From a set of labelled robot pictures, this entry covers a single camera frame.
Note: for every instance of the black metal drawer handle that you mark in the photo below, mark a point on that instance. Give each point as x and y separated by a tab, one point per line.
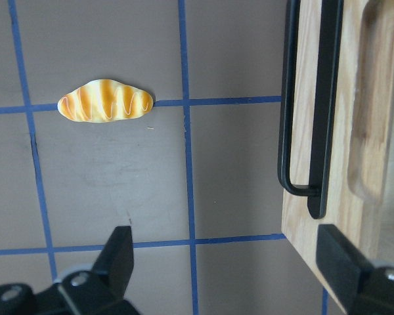
316	191

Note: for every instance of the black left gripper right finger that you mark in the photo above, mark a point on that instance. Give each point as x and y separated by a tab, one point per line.
360	286

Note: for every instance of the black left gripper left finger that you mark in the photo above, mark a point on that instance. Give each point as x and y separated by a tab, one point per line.
99	290

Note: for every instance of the toy croissant bread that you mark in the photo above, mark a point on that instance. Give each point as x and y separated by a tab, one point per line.
104	101

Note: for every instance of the wooden drawer cabinet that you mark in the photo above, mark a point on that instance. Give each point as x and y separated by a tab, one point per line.
360	199

